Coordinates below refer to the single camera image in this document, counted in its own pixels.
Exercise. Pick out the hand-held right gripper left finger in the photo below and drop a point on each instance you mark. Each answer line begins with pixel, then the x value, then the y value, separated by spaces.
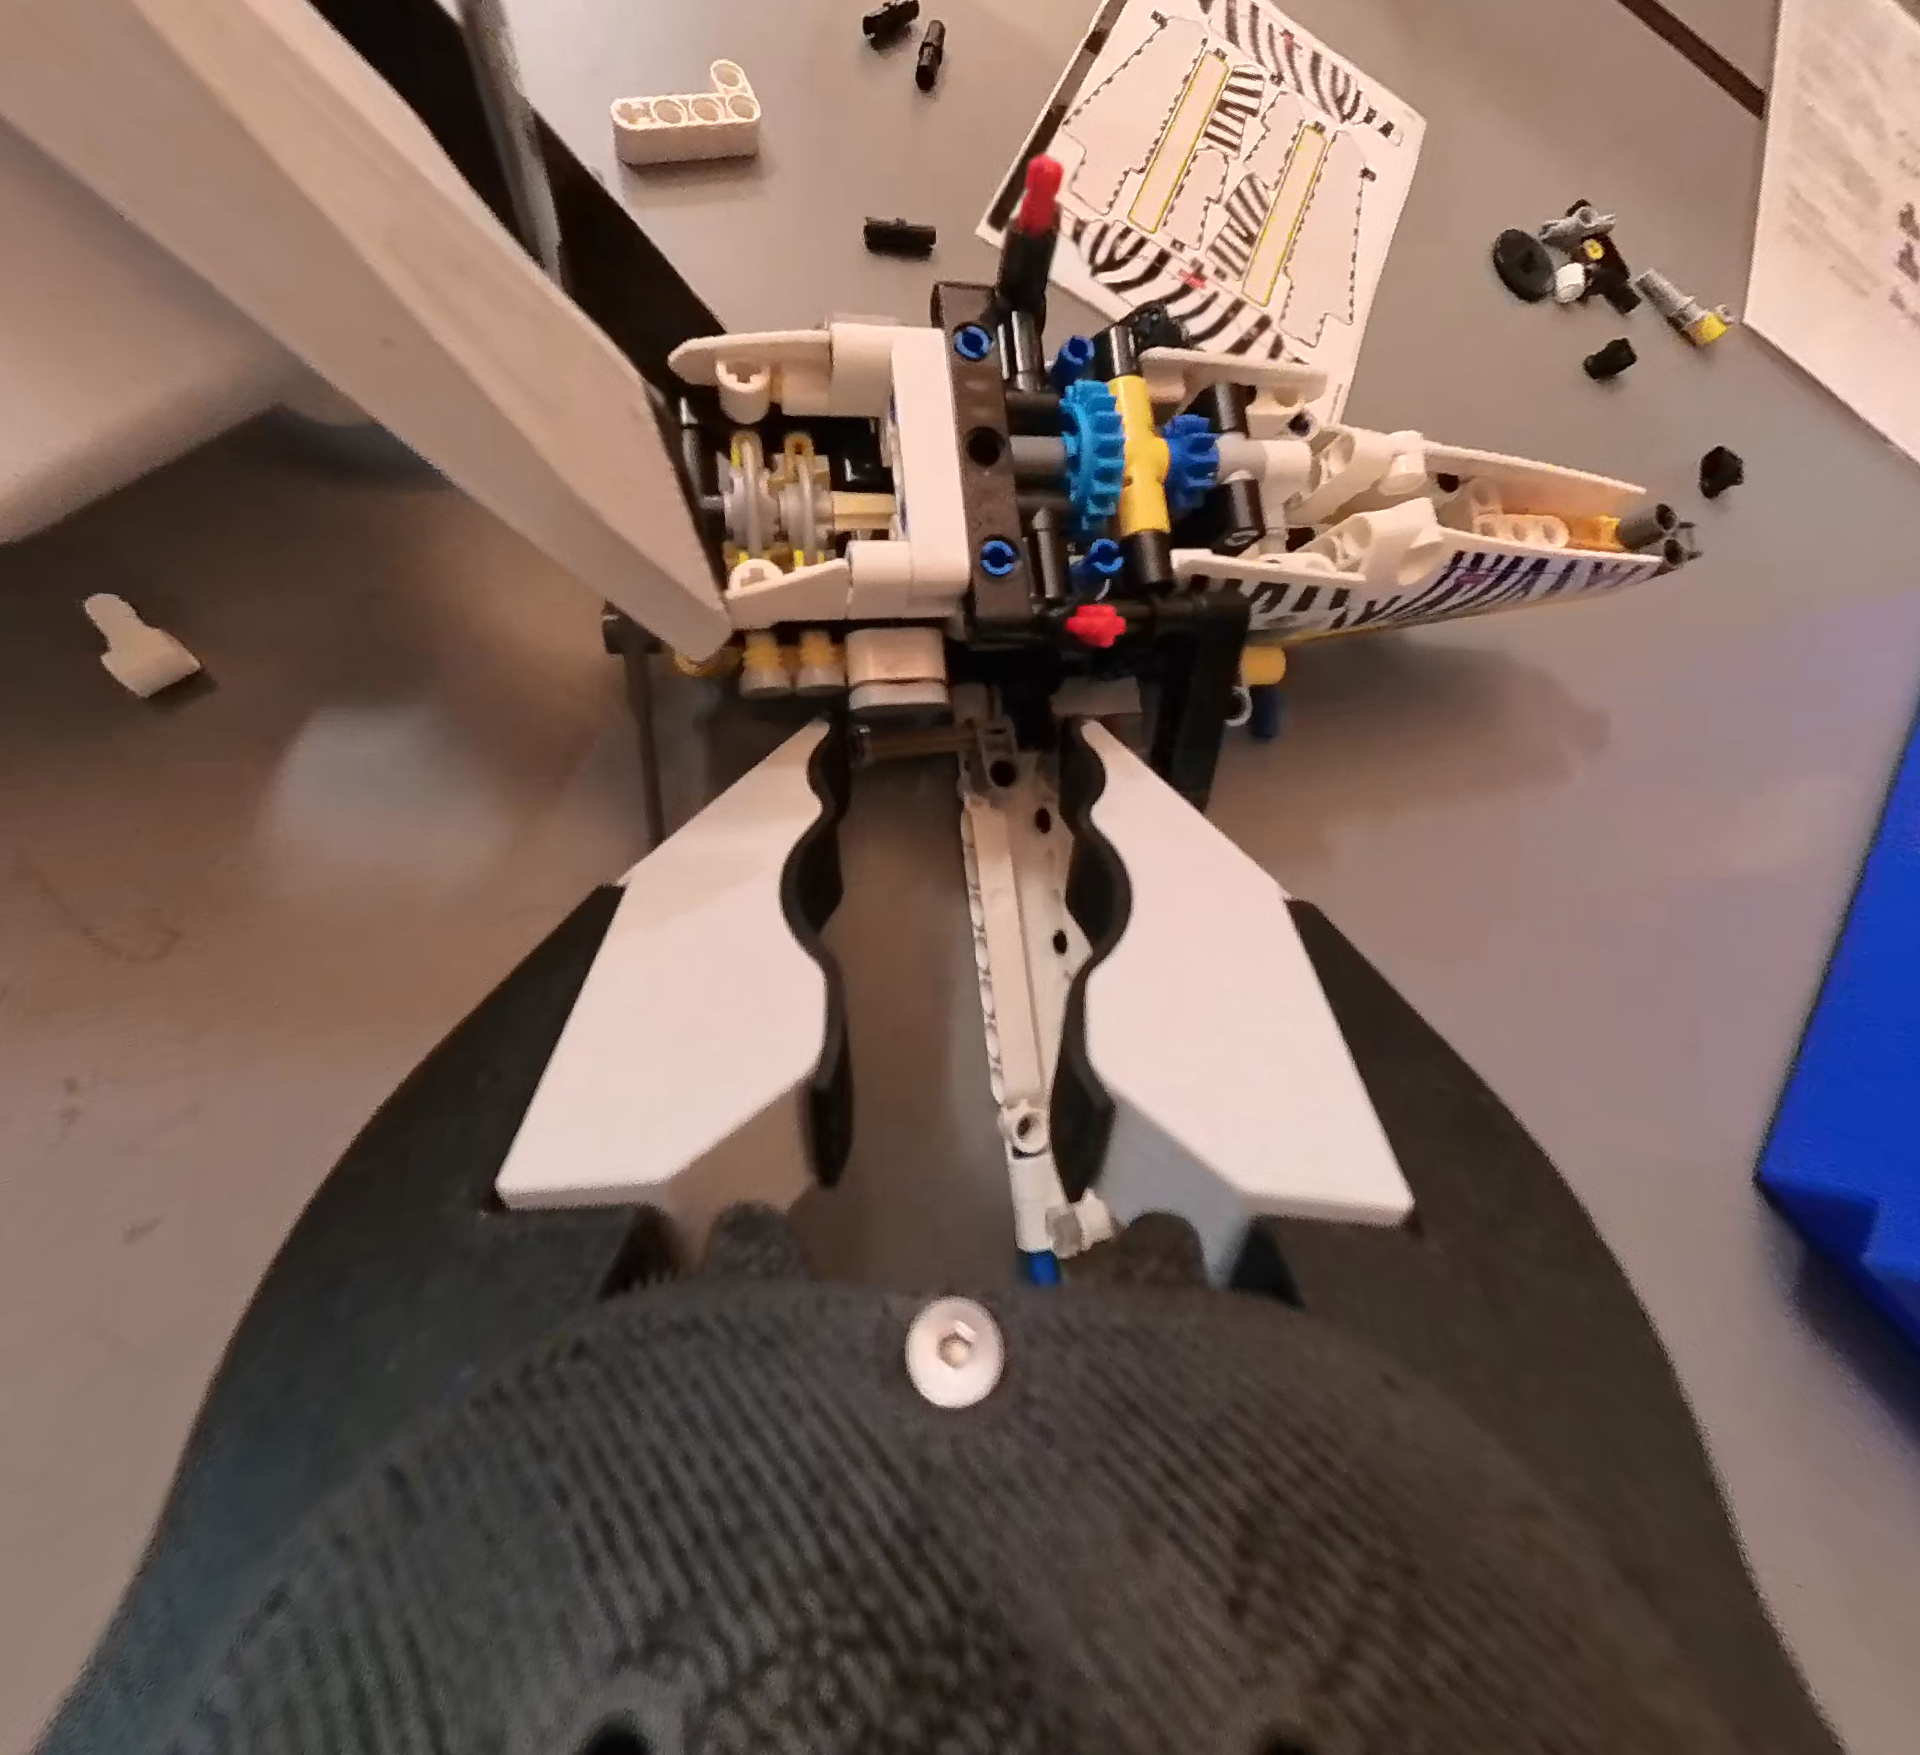
pixel 676 1036

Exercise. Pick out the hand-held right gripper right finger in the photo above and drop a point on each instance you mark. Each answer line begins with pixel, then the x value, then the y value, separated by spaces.
pixel 1245 1036

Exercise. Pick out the zebra striped lego helicopter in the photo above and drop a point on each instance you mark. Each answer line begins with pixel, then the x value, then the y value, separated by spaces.
pixel 931 480

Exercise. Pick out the white lego L beam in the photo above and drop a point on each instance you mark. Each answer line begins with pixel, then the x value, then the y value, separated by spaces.
pixel 676 136

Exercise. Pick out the small white lego piece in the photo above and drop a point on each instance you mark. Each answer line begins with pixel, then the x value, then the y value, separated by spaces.
pixel 143 651

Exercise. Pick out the black lego connector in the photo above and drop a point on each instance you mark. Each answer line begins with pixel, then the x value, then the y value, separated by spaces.
pixel 899 234

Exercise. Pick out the black lego pin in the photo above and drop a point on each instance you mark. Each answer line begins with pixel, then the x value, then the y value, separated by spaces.
pixel 931 54
pixel 890 14

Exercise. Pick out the small black lego piece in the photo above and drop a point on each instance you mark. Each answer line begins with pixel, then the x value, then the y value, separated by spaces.
pixel 1721 472
pixel 1609 357

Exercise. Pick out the black lego dish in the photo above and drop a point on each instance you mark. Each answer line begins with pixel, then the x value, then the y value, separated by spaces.
pixel 1524 260

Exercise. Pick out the grey yellow lego piece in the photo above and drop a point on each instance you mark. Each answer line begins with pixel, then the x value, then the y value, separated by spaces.
pixel 1680 307

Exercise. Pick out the lego minifigure parts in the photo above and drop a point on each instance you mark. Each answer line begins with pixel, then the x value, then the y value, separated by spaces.
pixel 1593 253

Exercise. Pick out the blue storage bin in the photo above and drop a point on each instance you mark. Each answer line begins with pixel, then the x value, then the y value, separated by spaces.
pixel 1860 1036

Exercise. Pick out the zebra sticker sheet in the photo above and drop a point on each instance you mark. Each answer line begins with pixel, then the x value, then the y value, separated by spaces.
pixel 1245 136

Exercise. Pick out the white paper sheet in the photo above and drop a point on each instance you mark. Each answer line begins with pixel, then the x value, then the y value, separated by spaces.
pixel 1846 166

